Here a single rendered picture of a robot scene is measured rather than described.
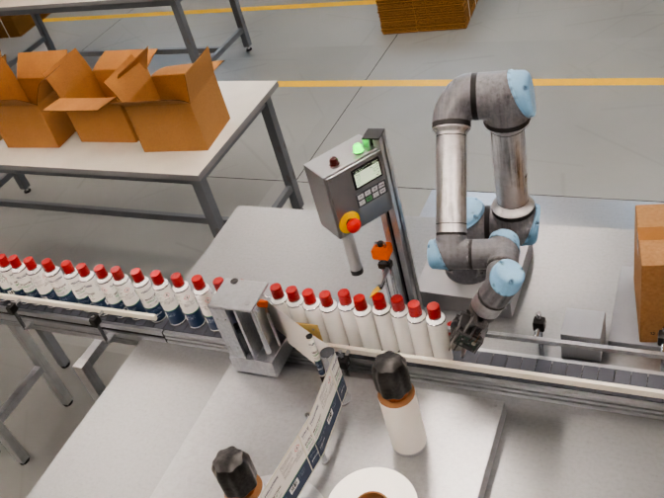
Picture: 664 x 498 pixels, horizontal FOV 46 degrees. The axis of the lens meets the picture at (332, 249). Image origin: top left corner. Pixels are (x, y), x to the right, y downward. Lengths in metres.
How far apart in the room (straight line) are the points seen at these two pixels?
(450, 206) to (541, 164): 2.43
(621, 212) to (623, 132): 1.92
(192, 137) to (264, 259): 1.00
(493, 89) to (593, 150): 2.49
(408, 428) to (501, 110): 0.79
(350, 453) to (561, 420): 0.53
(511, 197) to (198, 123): 1.75
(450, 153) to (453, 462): 0.74
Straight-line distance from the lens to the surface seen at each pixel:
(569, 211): 2.65
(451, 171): 1.94
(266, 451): 2.08
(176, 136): 3.59
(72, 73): 4.06
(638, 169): 4.25
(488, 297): 1.86
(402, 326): 2.08
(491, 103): 1.95
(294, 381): 2.20
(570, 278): 2.41
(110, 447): 2.36
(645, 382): 2.08
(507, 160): 2.06
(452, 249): 1.92
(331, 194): 1.86
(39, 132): 4.12
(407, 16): 5.96
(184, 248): 4.39
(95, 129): 3.95
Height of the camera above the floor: 2.47
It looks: 38 degrees down
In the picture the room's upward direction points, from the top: 17 degrees counter-clockwise
